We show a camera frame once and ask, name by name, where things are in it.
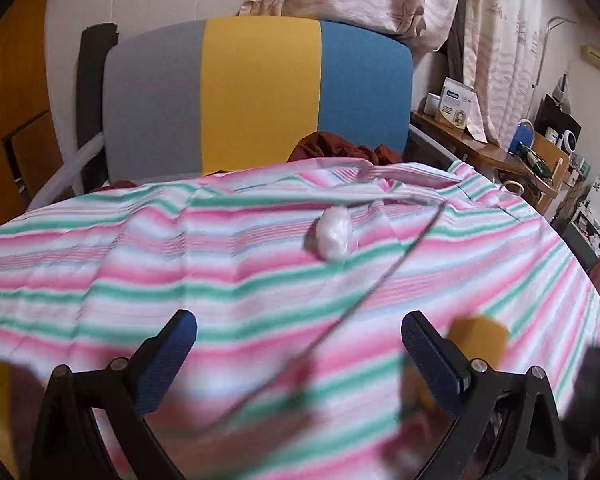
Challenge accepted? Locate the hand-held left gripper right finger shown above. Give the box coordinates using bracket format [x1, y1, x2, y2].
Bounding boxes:
[401, 310, 568, 480]

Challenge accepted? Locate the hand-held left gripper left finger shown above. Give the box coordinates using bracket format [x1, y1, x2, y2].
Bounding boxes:
[30, 309, 198, 480]

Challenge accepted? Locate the white ball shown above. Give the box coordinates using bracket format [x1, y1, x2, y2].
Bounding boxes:
[312, 205, 353, 262]

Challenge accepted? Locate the striped tablecloth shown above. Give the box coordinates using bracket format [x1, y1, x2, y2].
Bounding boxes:
[0, 157, 600, 480]

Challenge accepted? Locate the white chair armrest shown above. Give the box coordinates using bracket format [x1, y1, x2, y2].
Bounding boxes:
[27, 132, 106, 211]

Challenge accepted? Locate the wooden side shelf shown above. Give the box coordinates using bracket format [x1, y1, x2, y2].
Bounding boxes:
[410, 110, 568, 211]

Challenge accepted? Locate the red brown cloth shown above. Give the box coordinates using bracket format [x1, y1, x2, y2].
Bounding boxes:
[287, 131, 403, 167]

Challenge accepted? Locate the blue white jar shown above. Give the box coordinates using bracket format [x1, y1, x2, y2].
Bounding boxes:
[512, 119, 537, 153]

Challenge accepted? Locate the white printed box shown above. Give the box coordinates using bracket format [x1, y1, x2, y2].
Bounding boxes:
[434, 77, 488, 140]

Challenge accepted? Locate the grey yellow blue chair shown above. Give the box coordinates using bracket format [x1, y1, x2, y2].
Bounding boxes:
[102, 16, 415, 186]

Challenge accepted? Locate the black box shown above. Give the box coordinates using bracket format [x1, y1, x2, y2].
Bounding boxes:
[534, 92, 582, 136]

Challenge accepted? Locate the black rolled mat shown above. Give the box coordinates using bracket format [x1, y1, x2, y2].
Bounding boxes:
[77, 22, 118, 196]

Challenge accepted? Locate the wooden wardrobe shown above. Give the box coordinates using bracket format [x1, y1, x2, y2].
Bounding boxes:
[0, 0, 63, 233]

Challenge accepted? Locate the pale pink curtain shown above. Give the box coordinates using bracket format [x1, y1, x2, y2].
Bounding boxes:
[447, 0, 548, 146]

